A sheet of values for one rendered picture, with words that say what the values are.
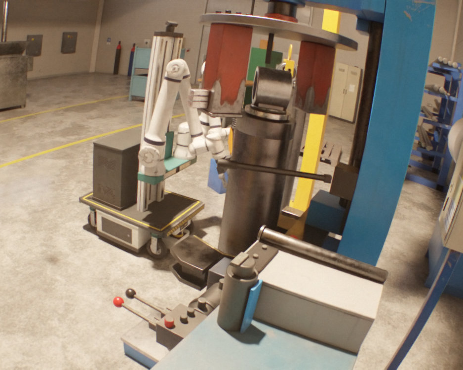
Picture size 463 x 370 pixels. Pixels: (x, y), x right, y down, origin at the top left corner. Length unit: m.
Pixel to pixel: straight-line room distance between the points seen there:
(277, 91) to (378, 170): 0.43
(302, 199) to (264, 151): 2.89
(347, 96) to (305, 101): 10.05
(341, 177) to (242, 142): 0.36
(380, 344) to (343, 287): 1.79
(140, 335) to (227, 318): 1.29
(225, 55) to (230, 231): 0.65
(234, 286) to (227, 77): 0.65
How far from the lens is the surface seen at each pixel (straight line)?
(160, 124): 2.43
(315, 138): 3.92
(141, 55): 9.40
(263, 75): 1.27
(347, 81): 11.42
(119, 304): 1.10
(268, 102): 1.28
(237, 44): 1.18
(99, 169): 3.08
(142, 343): 2.10
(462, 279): 3.57
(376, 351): 2.64
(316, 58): 1.37
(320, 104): 1.42
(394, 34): 1.14
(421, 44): 1.14
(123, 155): 2.89
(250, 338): 0.92
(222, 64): 1.17
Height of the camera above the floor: 1.71
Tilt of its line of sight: 22 degrees down
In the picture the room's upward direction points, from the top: 8 degrees clockwise
